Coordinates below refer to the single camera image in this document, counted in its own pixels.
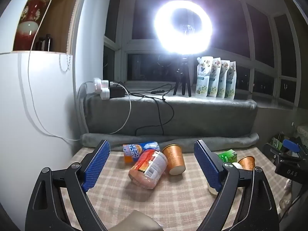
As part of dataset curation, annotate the white floral refill pouch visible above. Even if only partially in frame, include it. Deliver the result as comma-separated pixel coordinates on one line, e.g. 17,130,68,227
209,57,222,98
196,56,214,97
217,60,230,99
226,61,238,100

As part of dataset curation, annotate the short white cable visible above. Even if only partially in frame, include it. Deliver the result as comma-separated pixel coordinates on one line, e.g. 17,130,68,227
76,81,132,135

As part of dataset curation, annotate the black tripod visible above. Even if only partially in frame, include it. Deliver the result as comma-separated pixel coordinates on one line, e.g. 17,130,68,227
173,54,192,97

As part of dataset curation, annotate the pink labelled plastic jar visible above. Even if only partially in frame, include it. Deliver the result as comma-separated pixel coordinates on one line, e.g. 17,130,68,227
128,149,168,189

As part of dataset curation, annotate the dark glass bottle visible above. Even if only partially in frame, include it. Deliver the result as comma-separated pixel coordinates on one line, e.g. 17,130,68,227
36,34,52,52

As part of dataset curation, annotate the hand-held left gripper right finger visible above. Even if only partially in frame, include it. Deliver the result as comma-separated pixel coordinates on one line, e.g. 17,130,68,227
193,140,280,231

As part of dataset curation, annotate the green and white box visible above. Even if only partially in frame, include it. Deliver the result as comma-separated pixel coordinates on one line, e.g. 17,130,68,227
271,132,285,150

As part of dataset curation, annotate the long white cable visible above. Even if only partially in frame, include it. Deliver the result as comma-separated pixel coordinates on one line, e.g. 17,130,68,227
27,0,85,142

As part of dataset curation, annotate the pale fuzzy object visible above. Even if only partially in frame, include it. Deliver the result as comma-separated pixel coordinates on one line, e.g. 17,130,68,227
280,179,293,210

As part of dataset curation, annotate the grey blanket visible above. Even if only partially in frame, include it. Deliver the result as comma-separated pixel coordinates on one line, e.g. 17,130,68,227
80,80,260,153

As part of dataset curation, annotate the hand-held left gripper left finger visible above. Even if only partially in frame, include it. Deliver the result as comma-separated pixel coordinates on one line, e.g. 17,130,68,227
25,140,111,231

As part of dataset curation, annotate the wooden wall niche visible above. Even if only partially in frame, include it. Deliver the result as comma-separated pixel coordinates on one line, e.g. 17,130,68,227
12,0,82,55

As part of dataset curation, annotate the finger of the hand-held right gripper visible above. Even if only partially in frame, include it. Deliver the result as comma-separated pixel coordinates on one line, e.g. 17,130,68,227
264,143,284,160
282,139,302,153

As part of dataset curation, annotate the beige rounded object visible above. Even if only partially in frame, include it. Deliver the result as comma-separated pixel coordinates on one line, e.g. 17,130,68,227
113,209,164,231

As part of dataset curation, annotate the orange paper cup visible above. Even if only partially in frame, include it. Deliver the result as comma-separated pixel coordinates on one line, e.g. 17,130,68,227
238,156,256,171
162,144,186,176

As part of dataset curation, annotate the white bead chain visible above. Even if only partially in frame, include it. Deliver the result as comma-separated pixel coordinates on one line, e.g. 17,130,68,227
59,54,72,73

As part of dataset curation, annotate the white plastic bottle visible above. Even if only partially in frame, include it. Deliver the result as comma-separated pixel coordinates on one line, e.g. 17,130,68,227
207,162,243,195

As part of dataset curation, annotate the black cable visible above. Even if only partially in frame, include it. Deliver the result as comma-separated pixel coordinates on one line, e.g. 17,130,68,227
125,84,175,136

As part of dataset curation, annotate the beige checked cloth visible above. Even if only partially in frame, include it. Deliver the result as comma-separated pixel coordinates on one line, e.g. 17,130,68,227
58,146,290,231

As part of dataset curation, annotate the red and white vase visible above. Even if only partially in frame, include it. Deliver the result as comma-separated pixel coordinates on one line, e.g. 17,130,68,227
20,0,46,51

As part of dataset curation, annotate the green drink carton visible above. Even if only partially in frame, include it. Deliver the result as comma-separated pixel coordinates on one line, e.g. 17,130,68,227
217,149,237,163

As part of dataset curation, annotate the bright ring light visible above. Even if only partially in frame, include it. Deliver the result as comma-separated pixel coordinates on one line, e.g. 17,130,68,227
154,0,213,55

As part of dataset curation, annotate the white window frame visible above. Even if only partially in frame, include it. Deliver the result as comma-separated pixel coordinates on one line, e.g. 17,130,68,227
103,0,300,107

